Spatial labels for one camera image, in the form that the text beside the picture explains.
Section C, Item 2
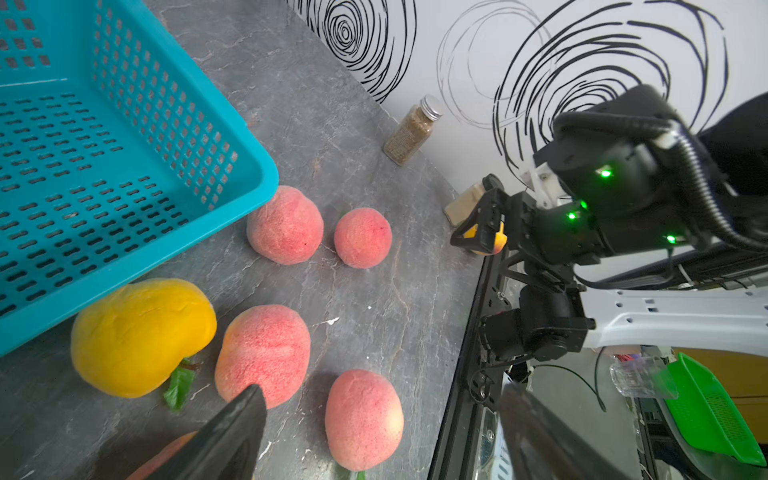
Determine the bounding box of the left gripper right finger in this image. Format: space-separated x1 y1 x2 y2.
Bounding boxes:
499 383 627 480

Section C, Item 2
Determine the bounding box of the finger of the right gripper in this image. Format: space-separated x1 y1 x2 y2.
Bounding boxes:
450 174 510 254

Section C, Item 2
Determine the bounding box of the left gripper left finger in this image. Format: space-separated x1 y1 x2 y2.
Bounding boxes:
149 384 267 480

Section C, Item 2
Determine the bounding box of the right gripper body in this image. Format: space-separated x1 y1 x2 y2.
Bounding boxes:
504 192 606 266

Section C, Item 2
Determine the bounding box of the yellow red peach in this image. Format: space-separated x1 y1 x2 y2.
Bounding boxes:
127 431 196 480

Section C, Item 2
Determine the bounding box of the pink peach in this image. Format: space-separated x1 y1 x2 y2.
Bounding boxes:
325 369 404 472
246 185 324 265
334 208 392 269
215 305 311 409

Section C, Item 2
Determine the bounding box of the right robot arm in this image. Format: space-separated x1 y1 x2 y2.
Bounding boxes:
451 85 767 361

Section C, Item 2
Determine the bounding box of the teal plastic basket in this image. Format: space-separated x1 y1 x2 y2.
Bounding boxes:
1 1 279 353

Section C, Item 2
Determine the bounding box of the beige spice jar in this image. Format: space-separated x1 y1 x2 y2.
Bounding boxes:
444 182 486 228

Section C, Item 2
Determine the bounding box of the brown spice jar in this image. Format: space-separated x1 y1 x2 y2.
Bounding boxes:
383 95 443 165

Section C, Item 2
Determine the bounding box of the pink peach bottom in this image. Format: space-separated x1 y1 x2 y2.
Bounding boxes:
325 369 404 472

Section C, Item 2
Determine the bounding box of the yellow peach top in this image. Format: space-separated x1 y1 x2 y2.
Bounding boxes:
70 278 217 399

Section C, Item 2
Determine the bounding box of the green plastic scoop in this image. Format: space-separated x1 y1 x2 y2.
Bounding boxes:
665 353 767 467

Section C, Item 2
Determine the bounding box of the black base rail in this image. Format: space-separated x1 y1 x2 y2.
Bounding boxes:
428 253 514 479

